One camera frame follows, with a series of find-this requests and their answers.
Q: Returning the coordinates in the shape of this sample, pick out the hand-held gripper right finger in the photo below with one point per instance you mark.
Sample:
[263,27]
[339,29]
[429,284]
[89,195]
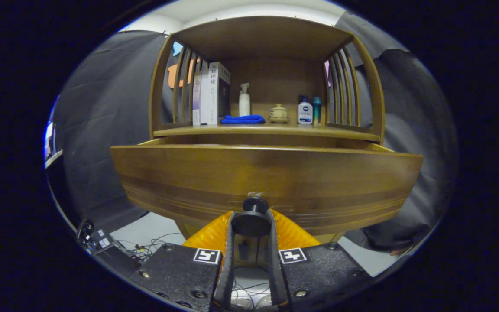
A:
[274,268]

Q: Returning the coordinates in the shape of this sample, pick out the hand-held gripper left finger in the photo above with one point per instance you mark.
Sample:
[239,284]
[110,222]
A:
[228,268]

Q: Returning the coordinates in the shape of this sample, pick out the wooden drawer with black knob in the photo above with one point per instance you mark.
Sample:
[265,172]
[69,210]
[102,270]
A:
[189,173]

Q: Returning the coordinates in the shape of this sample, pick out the wooden cabinet door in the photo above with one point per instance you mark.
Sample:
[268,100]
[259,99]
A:
[263,255]
[252,256]

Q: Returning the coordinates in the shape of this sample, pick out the wooden countertop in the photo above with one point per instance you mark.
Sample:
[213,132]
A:
[275,130]

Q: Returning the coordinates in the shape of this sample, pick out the black power strip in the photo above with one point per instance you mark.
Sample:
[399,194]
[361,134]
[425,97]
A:
[104,242]

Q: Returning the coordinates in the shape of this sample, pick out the blue cloth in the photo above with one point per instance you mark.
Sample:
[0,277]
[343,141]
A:
[243,119]

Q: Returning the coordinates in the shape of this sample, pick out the cream lidded teacup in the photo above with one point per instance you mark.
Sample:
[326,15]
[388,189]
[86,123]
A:
[278,114]

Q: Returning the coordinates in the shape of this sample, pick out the white bottle with blue cap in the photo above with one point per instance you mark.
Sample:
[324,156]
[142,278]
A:
[305,113]

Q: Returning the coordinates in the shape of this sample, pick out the teal bottle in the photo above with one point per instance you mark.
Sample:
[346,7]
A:
[316,110]

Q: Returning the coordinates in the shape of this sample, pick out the white pump bottle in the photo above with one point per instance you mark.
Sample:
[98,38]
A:
[244,104]

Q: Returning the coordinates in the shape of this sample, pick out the purple book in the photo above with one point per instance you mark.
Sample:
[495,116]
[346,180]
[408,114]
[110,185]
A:
[196,104]

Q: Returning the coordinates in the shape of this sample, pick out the white book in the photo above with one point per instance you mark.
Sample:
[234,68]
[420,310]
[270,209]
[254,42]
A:
[209,95]

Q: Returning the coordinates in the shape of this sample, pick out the white stand table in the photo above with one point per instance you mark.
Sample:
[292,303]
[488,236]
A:
[53,158]

